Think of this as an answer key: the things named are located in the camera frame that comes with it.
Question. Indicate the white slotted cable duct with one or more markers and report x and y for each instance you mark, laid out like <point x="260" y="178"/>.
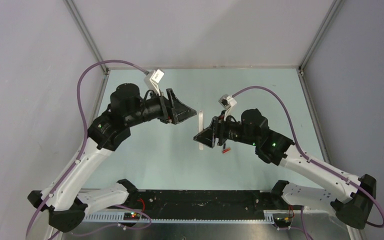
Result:
<point x="127" y="217"/>

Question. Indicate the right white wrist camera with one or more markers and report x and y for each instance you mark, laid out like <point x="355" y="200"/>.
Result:
<point x="228" y="103"/>

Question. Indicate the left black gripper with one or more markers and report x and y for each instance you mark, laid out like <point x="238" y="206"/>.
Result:
<point x="173" y="111"/>

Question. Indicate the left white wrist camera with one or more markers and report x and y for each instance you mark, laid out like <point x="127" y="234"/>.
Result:
<point x="152" y="80"/>

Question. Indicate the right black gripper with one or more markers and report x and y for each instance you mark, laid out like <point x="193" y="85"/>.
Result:
<point x="216" y="129"/>

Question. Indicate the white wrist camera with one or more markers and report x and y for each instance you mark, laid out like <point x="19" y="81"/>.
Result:
<point x="228" y="103"/>
<point x="152" y="80"/>

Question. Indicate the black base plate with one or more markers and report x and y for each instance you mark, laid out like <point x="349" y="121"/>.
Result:
<point x="204" y="204"/>

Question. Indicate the white red remote control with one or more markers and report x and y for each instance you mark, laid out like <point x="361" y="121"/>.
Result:
<point x="200" y="127"/>

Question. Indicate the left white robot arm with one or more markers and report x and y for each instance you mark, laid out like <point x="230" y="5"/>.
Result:
<point x="65" y="204"/>

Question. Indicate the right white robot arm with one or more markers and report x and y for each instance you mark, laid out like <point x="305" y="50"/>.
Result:
<point x="346" y="196"/>

